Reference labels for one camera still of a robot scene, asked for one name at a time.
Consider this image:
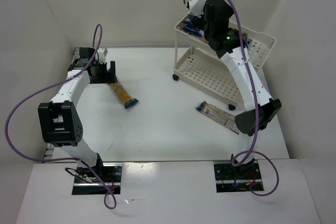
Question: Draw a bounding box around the spaghetti bag label side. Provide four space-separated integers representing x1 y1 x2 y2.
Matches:
195 101 239 134
242 33 252 48
183 15 203 26

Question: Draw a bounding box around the spaghetti bag blue yellow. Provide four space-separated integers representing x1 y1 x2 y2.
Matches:
182 23 208 44
109 82 139 109

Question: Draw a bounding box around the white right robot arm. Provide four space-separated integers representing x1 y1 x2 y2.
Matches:
204 0 281 166

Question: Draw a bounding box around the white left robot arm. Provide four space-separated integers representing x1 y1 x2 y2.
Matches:
38 47 108 178

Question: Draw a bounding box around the cream two-tier rolling cart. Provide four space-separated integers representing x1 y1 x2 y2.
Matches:
173 13 277 106

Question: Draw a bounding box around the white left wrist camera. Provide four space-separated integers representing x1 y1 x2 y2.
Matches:
95 48 108 64

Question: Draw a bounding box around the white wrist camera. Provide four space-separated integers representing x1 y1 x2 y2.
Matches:
187 0 206 18
95 48 108 64

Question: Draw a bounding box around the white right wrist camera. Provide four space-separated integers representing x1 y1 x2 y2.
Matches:
187 0 206 18

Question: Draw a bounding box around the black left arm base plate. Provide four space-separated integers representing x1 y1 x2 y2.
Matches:
66 162 123 195

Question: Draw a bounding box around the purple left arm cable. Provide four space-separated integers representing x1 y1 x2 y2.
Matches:
5 24 118 209

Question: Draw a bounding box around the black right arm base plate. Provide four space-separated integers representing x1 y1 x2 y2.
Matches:
213 159 264 193

